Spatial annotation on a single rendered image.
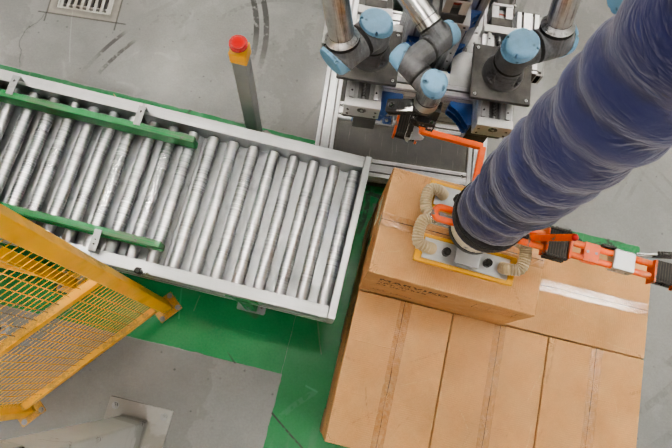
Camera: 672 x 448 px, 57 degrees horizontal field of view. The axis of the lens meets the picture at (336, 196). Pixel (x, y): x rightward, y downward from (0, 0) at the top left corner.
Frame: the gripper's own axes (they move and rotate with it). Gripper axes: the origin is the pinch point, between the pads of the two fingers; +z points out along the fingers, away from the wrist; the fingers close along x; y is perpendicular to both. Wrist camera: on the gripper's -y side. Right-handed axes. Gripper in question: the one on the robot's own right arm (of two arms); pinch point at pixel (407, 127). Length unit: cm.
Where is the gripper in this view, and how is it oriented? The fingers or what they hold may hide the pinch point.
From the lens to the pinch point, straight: 209.6
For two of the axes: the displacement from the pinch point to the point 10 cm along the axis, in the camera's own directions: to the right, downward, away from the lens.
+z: -0.5, 2.8, 9.6
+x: 2.5, -9.3, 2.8
